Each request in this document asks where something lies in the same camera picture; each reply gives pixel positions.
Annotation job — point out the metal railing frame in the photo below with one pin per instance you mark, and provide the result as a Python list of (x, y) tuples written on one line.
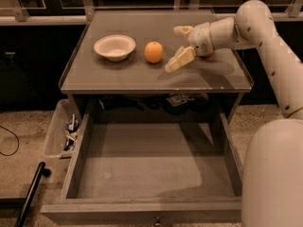
[(81, 12)]

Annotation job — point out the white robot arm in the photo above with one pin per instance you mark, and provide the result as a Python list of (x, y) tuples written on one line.
[(272, 188)]

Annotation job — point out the clear plastic bin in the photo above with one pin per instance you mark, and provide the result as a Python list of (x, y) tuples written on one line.
[(55, 137)]

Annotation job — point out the open grey top drawer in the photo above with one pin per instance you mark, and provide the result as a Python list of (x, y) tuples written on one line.
[(150, 173)]

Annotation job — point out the clutter inside plastic bin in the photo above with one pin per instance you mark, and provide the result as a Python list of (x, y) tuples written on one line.
[(71, 133)]

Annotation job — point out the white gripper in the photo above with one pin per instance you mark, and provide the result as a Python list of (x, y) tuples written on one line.
[(200, 40)]

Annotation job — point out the black metal bar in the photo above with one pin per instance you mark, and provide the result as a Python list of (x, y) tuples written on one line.
[(41, 171)]

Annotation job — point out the red apple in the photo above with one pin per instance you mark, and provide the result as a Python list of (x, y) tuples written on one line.
[(206, 56)]

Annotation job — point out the white bowl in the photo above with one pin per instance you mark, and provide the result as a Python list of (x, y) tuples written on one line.
[(115, 47)]

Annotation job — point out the grey wooden cabinet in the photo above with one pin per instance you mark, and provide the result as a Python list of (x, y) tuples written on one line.
[(89, 74)]

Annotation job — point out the orange fruit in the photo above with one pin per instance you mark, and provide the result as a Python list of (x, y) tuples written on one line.
[(153, 52)]

